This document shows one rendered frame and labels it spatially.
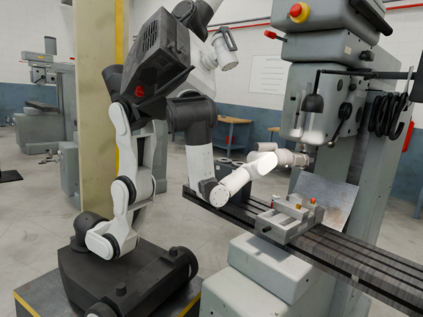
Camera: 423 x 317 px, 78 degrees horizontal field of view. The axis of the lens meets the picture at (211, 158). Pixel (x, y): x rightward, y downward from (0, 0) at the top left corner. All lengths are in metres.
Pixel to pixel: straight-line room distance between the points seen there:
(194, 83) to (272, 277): 0.80
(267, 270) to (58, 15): 9.58
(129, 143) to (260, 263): 0.73
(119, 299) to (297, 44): 1.25
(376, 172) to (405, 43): 4.12
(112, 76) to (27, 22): 8.62
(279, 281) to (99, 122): 1.86
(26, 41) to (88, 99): 7.44
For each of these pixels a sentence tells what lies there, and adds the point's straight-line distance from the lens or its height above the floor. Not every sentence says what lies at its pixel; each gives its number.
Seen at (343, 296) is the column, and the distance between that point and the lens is 1.83.
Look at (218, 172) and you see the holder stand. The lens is 1.44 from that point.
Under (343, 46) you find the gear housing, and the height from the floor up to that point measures 1.67.
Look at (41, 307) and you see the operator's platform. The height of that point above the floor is 0.40.
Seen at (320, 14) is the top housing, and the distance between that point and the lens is 1.01.
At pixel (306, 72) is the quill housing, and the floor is 1.59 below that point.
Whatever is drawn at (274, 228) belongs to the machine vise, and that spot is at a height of 0.97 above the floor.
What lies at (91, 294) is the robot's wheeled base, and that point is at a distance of 1.42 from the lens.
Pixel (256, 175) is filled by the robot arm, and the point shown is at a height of 1.20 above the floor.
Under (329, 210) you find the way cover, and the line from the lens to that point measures 1.54.
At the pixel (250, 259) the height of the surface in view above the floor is 0.81.
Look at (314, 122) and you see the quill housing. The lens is 1.10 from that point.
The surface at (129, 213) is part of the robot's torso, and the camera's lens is 1.26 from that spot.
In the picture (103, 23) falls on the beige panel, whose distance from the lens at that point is 2.44.
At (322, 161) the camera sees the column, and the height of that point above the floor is 1.16.
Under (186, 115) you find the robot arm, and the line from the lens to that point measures 0.81.
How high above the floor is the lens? 1.49
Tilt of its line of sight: 14 degrees down
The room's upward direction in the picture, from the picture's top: 5 degrees clockwise
